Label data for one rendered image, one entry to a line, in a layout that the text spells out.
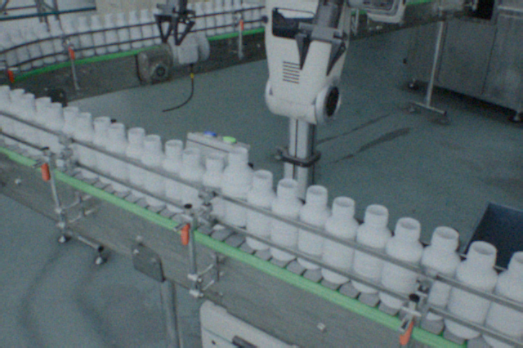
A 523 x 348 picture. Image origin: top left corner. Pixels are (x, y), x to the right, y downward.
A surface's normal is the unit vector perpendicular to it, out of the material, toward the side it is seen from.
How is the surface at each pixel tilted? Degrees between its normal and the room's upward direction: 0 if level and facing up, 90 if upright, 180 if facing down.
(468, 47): 90
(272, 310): 90
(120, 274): 0
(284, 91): 90
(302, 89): 90
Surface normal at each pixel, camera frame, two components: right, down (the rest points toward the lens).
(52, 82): 0.81, 0.29
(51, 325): 0.00, -0.88
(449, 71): -0.78, 0.30
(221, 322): -0.29, -0.54
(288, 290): -0.56, 0.40
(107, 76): 0.62, 0.38
